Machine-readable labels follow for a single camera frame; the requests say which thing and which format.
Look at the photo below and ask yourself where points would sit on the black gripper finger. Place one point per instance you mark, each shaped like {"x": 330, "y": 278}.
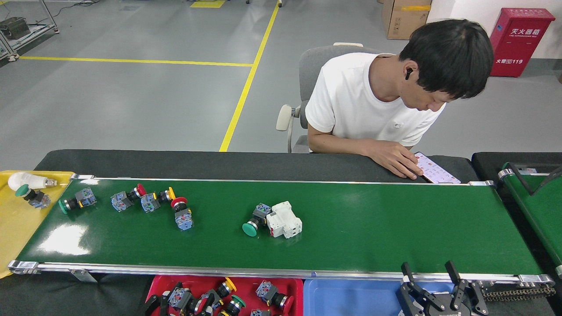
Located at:
{"x": 470, "y": 296}
{"x": 417, "y": 298}

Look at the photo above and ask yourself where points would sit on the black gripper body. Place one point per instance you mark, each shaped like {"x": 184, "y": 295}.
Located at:
{"x": 442, "y": 311}

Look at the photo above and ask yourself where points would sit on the smartphone with lit screen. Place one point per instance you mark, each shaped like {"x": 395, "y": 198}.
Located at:
{"x": 439, "y": 173}

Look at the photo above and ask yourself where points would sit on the white circuit breaker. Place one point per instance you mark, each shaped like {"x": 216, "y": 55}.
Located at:
{"x": 284, "y": 219}

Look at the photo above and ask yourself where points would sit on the green mushroom push button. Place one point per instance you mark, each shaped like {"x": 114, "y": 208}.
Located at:
{"x": 235, "y": 305}
{"x": 86, "y": 197}
{"x": 250, "y": 229}

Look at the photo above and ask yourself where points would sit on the yellow push button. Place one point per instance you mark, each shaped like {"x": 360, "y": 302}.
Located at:
{"x": 225, "y": 289}
{"x": 150, "y": 203}

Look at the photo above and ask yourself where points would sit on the small green push button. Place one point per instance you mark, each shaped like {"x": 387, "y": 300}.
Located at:
{"x": 39, "y": 200}

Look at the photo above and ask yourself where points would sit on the person's right forearm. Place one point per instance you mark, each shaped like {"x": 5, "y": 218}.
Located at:
{"x": 342, "y": 144}

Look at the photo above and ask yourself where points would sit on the green conveyor belt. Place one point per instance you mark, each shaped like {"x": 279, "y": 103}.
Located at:
{"x": 373, "y": 228}
{"x": 542, "y": 210}

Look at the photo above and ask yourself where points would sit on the yellow plastic tray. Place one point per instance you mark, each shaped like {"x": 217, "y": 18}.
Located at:
{"x": 17, "y": 237}

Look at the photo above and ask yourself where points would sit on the person's right hand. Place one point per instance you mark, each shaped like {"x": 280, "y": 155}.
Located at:
{"x": 395, "y": 156}

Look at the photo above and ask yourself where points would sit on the blue plastic bin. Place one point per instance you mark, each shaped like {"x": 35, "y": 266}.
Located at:
{"x": 351, "y": 300}

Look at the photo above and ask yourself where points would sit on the black guide bar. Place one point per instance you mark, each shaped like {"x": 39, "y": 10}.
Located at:
{"x": 532, "y": 193}

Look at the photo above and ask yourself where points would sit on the person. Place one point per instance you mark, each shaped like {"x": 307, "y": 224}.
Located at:
{"x": 351, "y": 101}

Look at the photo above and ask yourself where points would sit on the red plastic bin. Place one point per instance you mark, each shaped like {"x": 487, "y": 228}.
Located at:
{"x": 197, "y": 280}

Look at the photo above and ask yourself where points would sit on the grey office chair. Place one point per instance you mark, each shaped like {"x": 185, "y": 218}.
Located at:
{"x": 311, "y": 70}

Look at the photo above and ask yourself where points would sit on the red fire extinguisher box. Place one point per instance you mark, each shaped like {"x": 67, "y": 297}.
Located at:
{"x": 520, "y": 44}

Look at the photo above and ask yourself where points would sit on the brown cardboard box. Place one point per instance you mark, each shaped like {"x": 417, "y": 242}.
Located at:
{"x": 404, "y": 22}

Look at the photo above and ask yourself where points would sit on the white light bulb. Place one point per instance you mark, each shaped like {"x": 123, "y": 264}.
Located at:
{"x": 26, "y": 180}

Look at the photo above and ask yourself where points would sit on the metal rack on casters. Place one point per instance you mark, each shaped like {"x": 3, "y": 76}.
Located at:
{"x": 40, "y": 30}

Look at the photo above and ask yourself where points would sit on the black device on rack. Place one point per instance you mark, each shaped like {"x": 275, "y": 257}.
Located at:
{"x": 15, "y": 27}

